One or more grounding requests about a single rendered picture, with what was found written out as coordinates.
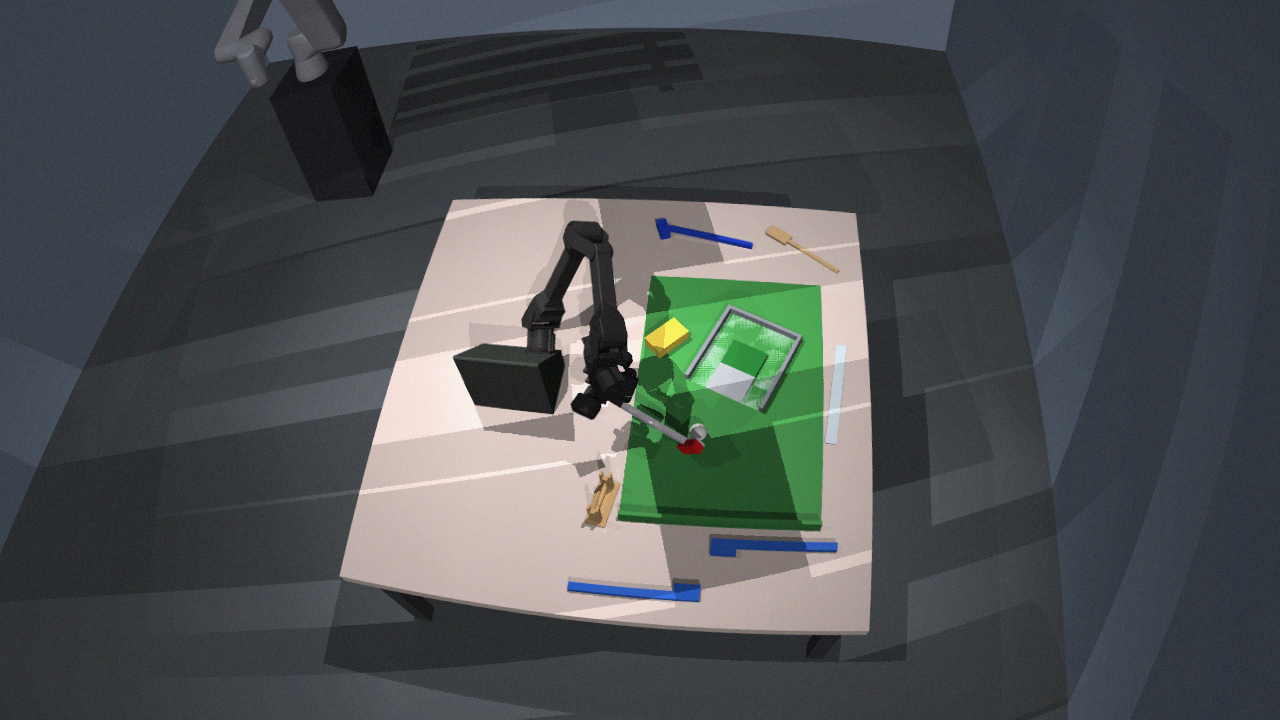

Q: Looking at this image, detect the green putting mat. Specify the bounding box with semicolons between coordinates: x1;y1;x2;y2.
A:
620;275;824;521

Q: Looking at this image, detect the blue rectangular bar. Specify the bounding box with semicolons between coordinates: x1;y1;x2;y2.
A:
657;218;753;249

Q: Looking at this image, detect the yellow rectangular block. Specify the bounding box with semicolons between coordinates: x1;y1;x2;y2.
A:
644;318;689;359

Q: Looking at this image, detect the blue l-shaped flat bar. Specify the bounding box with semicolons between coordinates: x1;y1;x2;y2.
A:
568;582;700;602
710;538;838;557

